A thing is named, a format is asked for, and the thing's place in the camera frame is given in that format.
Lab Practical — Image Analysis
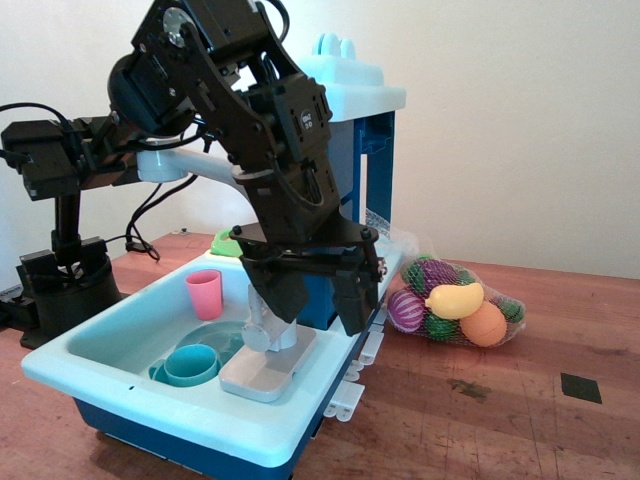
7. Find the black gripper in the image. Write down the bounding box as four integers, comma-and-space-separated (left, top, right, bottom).
228, 130, 380, 336

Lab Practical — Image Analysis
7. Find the white toy faucet lever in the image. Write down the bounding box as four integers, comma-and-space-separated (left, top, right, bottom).
137, 145, 316, 403

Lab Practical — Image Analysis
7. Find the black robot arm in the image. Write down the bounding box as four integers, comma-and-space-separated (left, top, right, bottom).
1, 1, 384, 347

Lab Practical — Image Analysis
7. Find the purple white toy onion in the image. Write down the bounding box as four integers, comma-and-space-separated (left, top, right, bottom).
388, 290, 425, 333

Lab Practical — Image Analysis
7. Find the green toy bowl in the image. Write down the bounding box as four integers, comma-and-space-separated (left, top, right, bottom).
209, 228, 242, 258

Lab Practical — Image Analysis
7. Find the teal plastic plate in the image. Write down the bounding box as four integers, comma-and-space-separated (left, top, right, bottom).
175, 321, 244, 366

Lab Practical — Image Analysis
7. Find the pink plastic cup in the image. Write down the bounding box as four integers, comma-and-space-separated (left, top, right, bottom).
185, 269, 223, 321

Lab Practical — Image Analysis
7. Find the mesh bag of toy produce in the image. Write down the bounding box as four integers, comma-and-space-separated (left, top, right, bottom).
383, 226, 526, 348

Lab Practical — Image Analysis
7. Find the yellow toy mango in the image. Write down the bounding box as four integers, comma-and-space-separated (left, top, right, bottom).
425, 283, 484, 320

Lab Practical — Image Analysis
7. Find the teal plastic cup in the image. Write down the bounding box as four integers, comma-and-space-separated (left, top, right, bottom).
148, 344, 220, 388

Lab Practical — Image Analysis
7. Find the blue toy sink unit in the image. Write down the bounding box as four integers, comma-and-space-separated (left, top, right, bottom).
20, 32, 421, 480

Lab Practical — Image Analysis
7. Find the orange toy fruit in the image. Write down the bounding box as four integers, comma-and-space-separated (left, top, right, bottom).
460, 301, 507, 347

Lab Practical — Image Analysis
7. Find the black tape patch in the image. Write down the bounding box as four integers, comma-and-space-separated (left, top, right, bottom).
560, 372, 602, 404

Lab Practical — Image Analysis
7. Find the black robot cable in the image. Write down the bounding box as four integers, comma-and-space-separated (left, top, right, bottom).
106, 182, 196, 262

